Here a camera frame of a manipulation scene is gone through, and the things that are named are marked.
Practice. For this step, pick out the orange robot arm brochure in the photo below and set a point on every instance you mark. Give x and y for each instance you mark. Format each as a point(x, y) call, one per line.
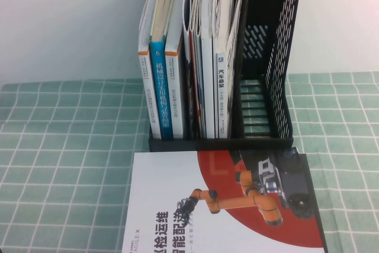
point(165, 190)

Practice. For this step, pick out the white car suspension book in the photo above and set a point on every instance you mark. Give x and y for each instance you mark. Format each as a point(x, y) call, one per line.
point(222, 87)

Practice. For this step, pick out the green checkered tablecloth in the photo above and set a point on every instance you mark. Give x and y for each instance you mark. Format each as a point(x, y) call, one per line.
point(59, 146)

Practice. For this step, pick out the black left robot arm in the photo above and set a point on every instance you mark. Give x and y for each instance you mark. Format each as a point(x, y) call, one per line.
point(2, 250)

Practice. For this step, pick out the white spine magazine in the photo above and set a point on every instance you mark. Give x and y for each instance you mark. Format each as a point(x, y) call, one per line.
point(208, 87)

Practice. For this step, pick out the blue spine book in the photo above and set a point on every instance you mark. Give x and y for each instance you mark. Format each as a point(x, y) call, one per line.
point(161, 87)

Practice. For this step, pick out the red spine thin magazine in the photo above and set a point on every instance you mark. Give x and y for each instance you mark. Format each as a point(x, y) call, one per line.
point(196, 93)

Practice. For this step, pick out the black plastic book holder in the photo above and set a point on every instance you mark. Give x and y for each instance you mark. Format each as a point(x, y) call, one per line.
point(222, 144)

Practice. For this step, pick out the dark cover thin magazine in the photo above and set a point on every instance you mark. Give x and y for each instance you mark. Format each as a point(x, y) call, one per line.
point(236, 42)

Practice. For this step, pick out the white book orange band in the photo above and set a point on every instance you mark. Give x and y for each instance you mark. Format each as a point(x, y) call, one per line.
point(174, 87)
point(149, 87)

